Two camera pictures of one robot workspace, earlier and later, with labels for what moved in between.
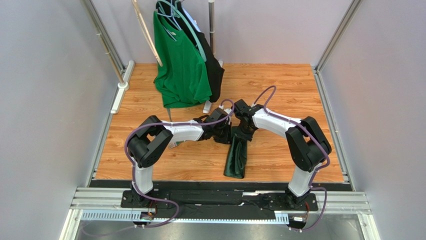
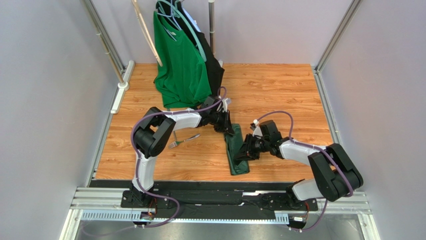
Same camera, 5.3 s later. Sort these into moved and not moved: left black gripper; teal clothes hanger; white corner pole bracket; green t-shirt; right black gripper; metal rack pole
Moved: right black gripper; left black gripper
Not moved: teal clothes hanger; green t-shirt; metal rack pole; white corner pole bracket
